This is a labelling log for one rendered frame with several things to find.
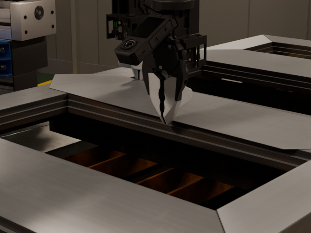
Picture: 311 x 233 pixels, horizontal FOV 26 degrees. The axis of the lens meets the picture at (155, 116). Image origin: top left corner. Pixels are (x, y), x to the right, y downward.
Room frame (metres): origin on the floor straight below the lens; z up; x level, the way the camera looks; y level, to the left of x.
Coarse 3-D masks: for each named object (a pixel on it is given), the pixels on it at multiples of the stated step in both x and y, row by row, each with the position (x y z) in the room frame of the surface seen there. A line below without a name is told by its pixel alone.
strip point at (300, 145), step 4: (304, 140) 1.01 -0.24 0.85; (308, 140) 1.01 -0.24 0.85; (292, 144) 0.99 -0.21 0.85; (296, 144) 0.99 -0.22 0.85; (300, 144) 0.99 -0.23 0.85; (304, 144) 0.99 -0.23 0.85; (308, 144) 0.99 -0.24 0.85; (284, 148) 0.97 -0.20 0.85; (288, 148) 0.97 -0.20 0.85; (292, 148) 0.97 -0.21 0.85; (296, 148) 0.97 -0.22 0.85; (300, 148) 0.97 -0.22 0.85; (304, 148) 0.97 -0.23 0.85; (308, 148) 0.97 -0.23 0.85
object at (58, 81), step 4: (64, 76) 1.46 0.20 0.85; (68, 76) 1.46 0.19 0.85; (72, 76) 1.46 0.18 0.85; (76, 76) 1.46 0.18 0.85; (80, 76) 1.46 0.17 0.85; (84, 76) 1.46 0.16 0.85; (88, 76) 1.46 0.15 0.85; (92, 76) 1.46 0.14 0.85; (96, 76) 1.46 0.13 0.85; (52, 80) 1.42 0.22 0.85; (56, 80) 1.42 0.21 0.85; (60, 80) 1.42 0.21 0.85; (64, 80) 1.42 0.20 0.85; (68, 80) 1.42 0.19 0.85; (72, 80) 1.42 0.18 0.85; (76, 80) 1.42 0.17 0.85; (80, 80) 1.42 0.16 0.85; (52, 84) 1.39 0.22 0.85; (56, 84) 1.39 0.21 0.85; (60, 84) 1.39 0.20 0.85; (64, 84) 1.39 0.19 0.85
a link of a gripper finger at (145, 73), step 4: (144, 60) 1.13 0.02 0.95; (144, 64) 1.13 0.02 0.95; (144, 68) 1.13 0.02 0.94; (148, 68) 1.12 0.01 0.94; (152, 68) 1.12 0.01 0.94; (144, 72) 1.13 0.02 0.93; (148, 72) 1.12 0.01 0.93; (152, 72) 1.12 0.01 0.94; (156, 72) 1.12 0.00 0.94; (144, 76) 1.13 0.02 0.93; (148, 76) 1.12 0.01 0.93; (144, 80) 1.13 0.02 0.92; (148, 80) 1.12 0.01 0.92; (148, 84) 1.12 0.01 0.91; (148, 88) 1.12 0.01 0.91; (148, 92) 1.12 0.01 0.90
